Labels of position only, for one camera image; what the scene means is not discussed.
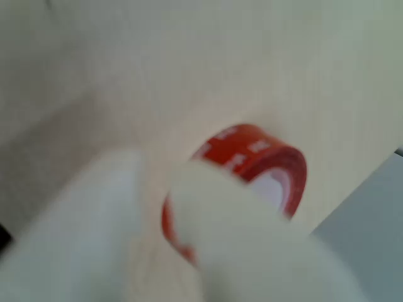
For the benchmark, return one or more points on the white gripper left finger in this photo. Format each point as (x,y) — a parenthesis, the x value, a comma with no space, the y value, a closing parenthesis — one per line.
(78,226)

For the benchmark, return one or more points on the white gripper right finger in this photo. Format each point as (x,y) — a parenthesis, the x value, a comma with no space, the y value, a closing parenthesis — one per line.
(245,245)

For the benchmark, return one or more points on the small red tape roll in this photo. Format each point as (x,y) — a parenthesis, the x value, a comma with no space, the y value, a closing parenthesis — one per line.
(261,157)

